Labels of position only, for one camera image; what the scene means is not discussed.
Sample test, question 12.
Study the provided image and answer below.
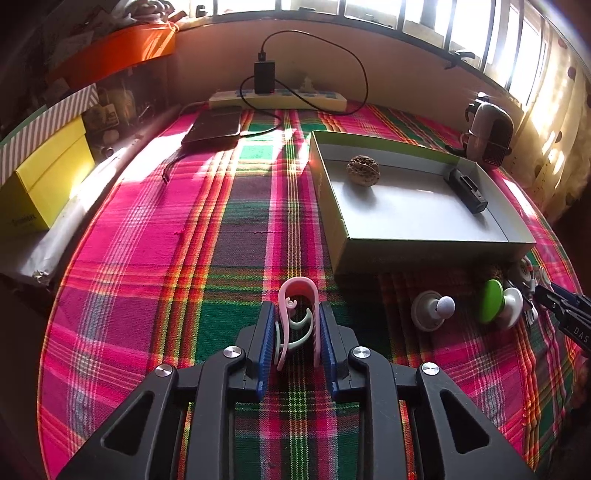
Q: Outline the white knob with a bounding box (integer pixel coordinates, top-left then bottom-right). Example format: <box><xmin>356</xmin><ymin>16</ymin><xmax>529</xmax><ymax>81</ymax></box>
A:
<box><xmin>411</xmin><ymin>290</ymin><xmax>456</xmax><ymax>332</ymax></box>

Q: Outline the pink ear hook clip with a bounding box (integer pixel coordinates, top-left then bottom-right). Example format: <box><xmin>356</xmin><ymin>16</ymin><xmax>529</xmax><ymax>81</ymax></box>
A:
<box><xmin>273</xmin><ymin>276</ymin><xmax>321</xmax><ymax>371</ymax></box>

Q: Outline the black rectangular device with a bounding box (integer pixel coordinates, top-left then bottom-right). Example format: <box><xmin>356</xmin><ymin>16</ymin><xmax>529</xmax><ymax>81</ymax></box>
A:
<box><xmin>445</xmin><ymin>168</ymin><xmax>488</xmax><ymax>214</ymax></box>

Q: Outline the brown walnut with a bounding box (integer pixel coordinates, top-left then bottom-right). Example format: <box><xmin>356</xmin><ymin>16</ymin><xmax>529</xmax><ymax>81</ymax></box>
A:
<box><xmin>346</xmin><ymin>155</ymin><xmax>381</xmax><ymax>187</ymax></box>

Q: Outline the green white round gadget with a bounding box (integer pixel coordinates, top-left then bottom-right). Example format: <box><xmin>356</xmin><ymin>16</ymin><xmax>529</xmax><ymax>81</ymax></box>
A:
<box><xmin>478</xmin><ymin>278</ymin><xmax>524</xmax><ymax>330</ymax></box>

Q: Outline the cream patterned curtain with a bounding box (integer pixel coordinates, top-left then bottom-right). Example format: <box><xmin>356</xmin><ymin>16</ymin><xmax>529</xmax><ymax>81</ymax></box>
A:
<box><xmin>505</xmin><ymin>36</ymin><xmax>590</xmax><ymax>223</ymax></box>

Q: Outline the green white cardboard box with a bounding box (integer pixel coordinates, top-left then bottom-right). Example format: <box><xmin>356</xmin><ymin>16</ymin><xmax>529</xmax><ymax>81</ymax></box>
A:
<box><xmin>308</xmin><ymin>131</ymin><xmax>536</xmax><ymax>275</ymax></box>

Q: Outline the plaid bed cloth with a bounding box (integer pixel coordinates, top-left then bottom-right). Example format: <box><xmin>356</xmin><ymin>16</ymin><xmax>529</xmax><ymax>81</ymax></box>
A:
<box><xmin>37</xmin><ymin>106</ymin><xmax>588</xmax><ymax>477</ymax></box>

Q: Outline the small grey heater fan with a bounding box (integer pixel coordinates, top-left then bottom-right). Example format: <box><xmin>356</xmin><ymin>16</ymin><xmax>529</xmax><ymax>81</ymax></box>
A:
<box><xmin>445</xmin><ymin>92</ymin><xmax>514</xmax><ymax>170</ymax></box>

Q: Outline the yellow box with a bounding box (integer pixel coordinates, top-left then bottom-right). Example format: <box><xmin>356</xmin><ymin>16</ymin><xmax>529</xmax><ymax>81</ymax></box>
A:
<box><xmin>1</xmin><ymin>116</ymin><xmax>95</xmax><ymax>240</ymax></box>

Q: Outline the white power strip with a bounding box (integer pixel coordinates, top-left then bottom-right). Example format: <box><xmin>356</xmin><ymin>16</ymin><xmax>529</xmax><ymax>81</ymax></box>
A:
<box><xmin>208</xmin><ymin>89</ymin><xmax>348</xmax><ymax>112</ymax></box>

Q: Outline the black smartphone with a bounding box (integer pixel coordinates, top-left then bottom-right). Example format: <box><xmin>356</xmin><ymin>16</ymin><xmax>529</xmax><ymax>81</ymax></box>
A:
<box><xmin>181</xmin><ymin>107</ymin><xmax>242</xmax><ymax>148</ymax></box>

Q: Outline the black charger adapter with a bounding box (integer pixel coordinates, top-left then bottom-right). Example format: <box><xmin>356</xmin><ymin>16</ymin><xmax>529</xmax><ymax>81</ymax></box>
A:
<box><xmin>253</xmin><ymin>61</ymin><xmax>276</xmax><ymax>95</ymax></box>

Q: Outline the striped gift box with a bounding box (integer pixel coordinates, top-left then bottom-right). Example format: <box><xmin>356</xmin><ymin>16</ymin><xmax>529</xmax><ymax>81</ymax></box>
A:
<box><xmin>1</xmin><ymin>83</ymin><xmax>98</xmax><ymax>185</ymax></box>

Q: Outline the orange box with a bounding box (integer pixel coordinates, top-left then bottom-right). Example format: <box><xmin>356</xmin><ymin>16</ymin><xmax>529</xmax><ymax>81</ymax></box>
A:
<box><xmin>46</xmin><ymin>22</ymin><xmax>179</xmax><ymax>90</ymax></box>

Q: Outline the black window handle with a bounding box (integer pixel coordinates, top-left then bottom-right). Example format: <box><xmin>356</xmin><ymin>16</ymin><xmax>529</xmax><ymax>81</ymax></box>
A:
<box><xmin>445</xmin><ymin>50</ymin><xmax>476</xmax><ymax>70</ymax></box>

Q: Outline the black charger cable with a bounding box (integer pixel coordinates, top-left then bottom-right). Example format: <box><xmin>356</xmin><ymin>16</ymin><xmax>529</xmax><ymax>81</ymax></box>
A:
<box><xmin>161</xmin><ymin>29</ymin><xmax>371</xmax><ymax>185</ymax></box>

